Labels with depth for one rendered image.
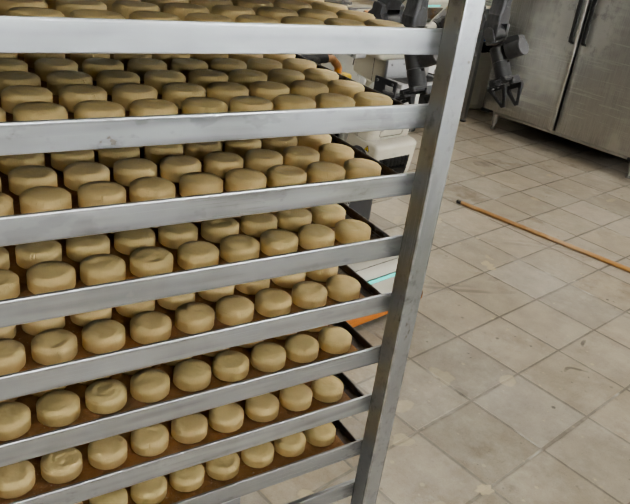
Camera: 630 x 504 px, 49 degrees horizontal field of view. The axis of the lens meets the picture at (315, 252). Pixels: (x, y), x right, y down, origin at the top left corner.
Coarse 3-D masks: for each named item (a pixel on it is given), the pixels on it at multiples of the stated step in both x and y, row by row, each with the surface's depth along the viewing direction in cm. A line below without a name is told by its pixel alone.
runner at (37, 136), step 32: (0, 128) 61; (32, 128) 62; (64, 128) 63; (96, 128) 65; (128, 128) 67; (160, 128) 68; (192, 128) 70; (224, 128) 72; (256, 128) 74; (288, 128) 76; (320, 128) 78; (352, 128) 81; (384, 128) 83
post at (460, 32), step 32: (480, 0) 78; (448, 32) 80; (448, 64) 81; (448, 96) 82; (448, 128) 84; (448, 160) 87; (416, 192) 89; (416, 224) 90; (416, 256) 92; (416, 288) 95; (384, 352) 100; (384, 384) 102; (384, 416) 104; (384, 448) 108
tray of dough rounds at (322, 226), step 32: (192, 224) 89; (224, 224) 91; (256, 224) 92; (288, 224) 95; (320, 224) 98; (352, 224) 96; (0, 256) 76; (32, 256) 78; (64, 256) 82; (96, 256) 79; (128, 256) 84; (160, 256) 81; (192, 256) 82; (224, 256) 85; (256, 256) 86; (0, 288) 71; (32, 288) 74; (64, 288) 74
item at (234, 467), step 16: (304, 432) 112; (320, 432) 110; (256, 448) 105; (272, 448) 106; (288, 448) 107; (304, 448) 109; (320, 448) 110; (208, 464) 102; (224, 464) 102; (240, 464) 105; (256, 464) 104; (272, 464) 106; (160, 480) 98; (176, 480) 98; (192, 480) 98; (208, 480) 101; (224, 480) 101; (112, 496) 94; (128, 496) 97; (144, 496) 95; (160, 496) 96; (176, 496) 98; (192, 496) 98
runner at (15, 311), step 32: (288, 256) 84; (320, 256) 87; (352, 256) 90; (384, 256) 93; (96, 288) 73; (128, 288) 75; (160, 288) 77; (192, 288) 79; (0, 320) 69; (32, 320) 70
